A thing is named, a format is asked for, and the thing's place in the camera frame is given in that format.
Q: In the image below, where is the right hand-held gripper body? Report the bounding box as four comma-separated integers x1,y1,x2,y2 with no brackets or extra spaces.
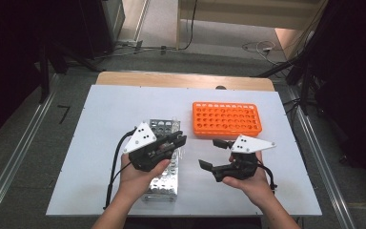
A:
213,135,277,183

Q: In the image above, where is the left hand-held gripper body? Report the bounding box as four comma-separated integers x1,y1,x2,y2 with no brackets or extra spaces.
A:
122,122,173,173

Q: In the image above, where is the orange plastic test tube rack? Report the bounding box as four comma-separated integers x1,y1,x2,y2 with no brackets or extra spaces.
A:
192,101,263,138

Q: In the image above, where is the shiny metal test tube rack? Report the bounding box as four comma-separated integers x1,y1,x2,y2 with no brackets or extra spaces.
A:
141,118,181,203

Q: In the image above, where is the person's left hand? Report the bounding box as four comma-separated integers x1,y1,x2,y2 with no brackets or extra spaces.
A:
115,152,172,204

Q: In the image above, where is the person's right hand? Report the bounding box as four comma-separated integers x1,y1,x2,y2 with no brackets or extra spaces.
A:
222,151,279,209

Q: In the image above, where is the black metal stand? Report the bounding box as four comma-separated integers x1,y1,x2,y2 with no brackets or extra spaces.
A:
37,41,104,104
255,53,320,116

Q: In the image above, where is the grey floor power strip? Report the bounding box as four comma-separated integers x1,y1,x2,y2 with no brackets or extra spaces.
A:
113,39,145,52

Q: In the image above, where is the dark curtain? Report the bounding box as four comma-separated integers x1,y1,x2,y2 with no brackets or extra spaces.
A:
0,0,84,149
294,0,366,192

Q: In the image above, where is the dark cabinet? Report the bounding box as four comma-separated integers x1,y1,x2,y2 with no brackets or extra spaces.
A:
75,0,126,61

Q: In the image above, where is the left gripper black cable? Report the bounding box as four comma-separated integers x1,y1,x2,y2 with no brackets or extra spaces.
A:
104,128,137,210

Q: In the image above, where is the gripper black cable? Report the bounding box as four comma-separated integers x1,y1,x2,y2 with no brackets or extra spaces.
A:
256,160,278,196
104,128,137,210

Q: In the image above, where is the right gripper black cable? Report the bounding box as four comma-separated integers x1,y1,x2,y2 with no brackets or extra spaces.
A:
256,160,278,196

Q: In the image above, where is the long metal floor rail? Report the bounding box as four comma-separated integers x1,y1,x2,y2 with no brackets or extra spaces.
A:
285,85,358,229
0,73,61,227

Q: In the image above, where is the white cable on floor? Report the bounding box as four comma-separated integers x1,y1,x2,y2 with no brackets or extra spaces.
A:
241,40,279,65

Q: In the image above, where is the black power cable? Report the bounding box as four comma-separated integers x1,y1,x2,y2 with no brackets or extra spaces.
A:
180,0,198,52

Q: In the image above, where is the narrow metal floor rail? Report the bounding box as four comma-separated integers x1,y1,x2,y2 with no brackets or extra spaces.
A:
132,0,151,42

